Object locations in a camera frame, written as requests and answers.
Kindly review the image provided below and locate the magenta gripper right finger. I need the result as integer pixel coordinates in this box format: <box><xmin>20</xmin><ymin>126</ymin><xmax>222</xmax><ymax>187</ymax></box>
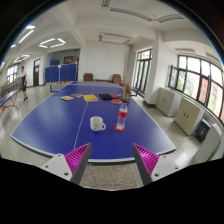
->
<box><xmin>132</xmin><ymin>144</ymin><xmax>179</xmax><ymax>185</ymax></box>

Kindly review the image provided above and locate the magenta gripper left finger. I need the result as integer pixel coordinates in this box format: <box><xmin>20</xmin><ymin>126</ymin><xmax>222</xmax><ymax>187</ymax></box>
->
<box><xmin>42</xmin><ymin>143</ymin><xmax>92</xmax><ymax>185</ymax></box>

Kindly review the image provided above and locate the clear plastic water bottle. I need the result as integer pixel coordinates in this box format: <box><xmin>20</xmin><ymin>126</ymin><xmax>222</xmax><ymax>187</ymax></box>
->
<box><xmin>116</xmin><ymin>100</ymin><xmax>128</xmax><ymax>131</ymax></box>

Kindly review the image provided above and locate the red round coaster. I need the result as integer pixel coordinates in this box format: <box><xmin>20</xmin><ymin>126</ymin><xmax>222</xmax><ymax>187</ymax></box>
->
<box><xmin>114</xmin><ymin>125</ymin><xmax>125</xmax><ymax>132</ymax></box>

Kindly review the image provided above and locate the white ceramic mug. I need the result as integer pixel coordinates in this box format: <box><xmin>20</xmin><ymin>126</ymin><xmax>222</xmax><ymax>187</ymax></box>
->
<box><xmin>90</xmin><ymin>116</ymin><xmax>106</xmax><ymax>132</ymax></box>

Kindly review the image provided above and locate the blue ping pong table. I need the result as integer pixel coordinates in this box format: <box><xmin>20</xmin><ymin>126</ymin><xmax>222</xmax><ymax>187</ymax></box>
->
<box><xmin>11</xmin><ymin>82</ymin><xmax>176</xmax><ymax>163</ymax></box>

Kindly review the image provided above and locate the beige cabinet near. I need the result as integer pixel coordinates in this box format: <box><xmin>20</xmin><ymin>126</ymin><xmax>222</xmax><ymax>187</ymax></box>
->
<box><xmin>174</xmin><ymin>98</ymin><xmax>204</xmax><ymax>135</ymax></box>

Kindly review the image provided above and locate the beige cabinet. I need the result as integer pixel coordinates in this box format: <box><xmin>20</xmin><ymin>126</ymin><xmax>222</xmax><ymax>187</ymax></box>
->
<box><xmin>156</xmin><ymin>88</ymin><xmax>181</xmax><ymax>117</ymax></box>
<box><xmin>174</xmin><ymin>98</ymin><xmax>204</xmax><ymax>135</ymax></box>

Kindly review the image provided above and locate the white cabinet nearest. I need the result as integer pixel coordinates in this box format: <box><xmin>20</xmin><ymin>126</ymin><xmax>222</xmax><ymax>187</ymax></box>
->
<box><xmin>193</xmin><ymin>124</ymin><xmax>224</xmax><ymax>164</ymax></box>

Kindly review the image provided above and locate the black bin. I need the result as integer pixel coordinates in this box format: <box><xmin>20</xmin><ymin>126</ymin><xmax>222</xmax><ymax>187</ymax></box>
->
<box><xmin>195</xmin><ymin>119</ymin><xmax>210</xmax><ymax>142</ymax></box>

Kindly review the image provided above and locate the beige cabinet far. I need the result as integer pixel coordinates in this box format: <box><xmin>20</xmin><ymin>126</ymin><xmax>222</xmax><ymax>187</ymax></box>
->
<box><xmin>156</xmin><ymin>88</ymin><xmax>181</xmax><ymax>117</ymax></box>

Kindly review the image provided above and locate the colourful small booklet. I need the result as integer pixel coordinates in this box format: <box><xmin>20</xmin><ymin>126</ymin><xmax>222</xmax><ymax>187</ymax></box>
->
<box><xmin>60</xmin><ymin>96</ymin><xmax>74</xmax><ymax>101</ymax></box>

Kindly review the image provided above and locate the yellow book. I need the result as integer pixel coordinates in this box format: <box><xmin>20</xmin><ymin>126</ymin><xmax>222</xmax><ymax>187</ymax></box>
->
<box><xmin>83</xmin><ymin>94</ymin><xmax>99</xmax><ymax>102</ymax></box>

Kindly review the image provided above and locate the grey pink booklet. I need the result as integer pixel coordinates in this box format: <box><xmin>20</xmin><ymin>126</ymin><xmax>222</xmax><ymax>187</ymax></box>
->
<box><xmin>70</xmin><ymin>93</ymin><xmax>83</xmax><ymax>98</ymax></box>

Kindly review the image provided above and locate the red ping pong paddle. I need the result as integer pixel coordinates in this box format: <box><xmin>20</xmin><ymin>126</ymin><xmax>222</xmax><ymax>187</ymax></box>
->
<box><xmin>111</xmin><ymin>99</ymin><xmax>123</xmax><ymax>104</ymax></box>

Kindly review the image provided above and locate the black pouch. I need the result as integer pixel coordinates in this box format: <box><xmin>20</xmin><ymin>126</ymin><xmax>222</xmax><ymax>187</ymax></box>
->
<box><xmin>99</xmin><ymin>94</ymin><xmax>113</xmax><ymax>100</ymax></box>

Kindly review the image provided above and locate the brown cardboard box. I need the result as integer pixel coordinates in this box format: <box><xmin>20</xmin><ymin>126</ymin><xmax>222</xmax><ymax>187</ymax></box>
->
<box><xmin>122</xmin><ymin>83</ymin><xmax>131</xmax><ymax>102</ymax></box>

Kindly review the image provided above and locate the brown armchair left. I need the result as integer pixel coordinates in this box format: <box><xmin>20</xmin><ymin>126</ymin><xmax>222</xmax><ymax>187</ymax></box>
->
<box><xmin>83</xmin><ymin>73</ymin><xmax>94</xmax><ymax>81</ymax></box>

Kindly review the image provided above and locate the brown armchair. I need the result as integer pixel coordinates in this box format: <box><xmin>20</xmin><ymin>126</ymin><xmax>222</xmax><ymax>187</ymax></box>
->
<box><xmin>112</xmin><ymin>74</ymin><xmax>123</xmax><ymax>85</ymax></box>
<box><xmin>83</xmin><ymin>73</ymin><xmax>94</xmax><ymax>81</ymax></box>

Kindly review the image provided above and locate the blue folding partition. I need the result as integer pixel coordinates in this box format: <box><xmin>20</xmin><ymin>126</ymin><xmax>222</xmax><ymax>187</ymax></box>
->
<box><xmin>45</xmin><ymin>64</ymin><xmax>77</xmax><ymax>83</ymax></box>

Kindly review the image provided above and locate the brown armchair right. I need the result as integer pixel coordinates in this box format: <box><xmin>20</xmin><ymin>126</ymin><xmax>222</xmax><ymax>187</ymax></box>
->
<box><xmin>112</xmin><ymin>74</ymin><xmax>123</xmax><ymax>85</ymax></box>

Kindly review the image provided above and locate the person in white shirt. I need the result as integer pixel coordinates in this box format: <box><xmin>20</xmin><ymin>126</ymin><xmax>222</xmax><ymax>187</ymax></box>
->
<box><xmin>20</xmin><ymin>66</ymin><xmax>28</xmax><ymax>102</ymax></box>

